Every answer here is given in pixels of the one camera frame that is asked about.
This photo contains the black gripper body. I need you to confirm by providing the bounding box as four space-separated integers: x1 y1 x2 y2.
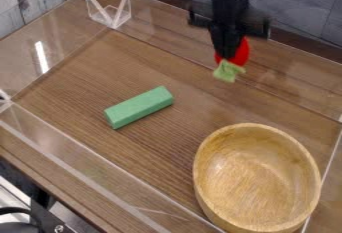
186 0 272 41

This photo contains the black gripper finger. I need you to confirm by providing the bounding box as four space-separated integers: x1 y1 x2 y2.
210 23 244 59

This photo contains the red plush strawberry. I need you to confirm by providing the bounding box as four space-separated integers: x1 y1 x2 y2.
212 38 250 83

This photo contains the wooden bowl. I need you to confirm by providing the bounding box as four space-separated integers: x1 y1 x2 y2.
192 123 320 233

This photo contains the green rectangular block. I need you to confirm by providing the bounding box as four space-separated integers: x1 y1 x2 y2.
104 86 174 129

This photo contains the clear acrylic tray enclosure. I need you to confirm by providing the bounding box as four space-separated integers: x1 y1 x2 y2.
0 0 342 233

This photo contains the black metal bracket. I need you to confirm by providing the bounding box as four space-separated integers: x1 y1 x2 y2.
29 200 77 233

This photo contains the black cable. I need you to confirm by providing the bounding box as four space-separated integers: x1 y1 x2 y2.
0 206 33 233

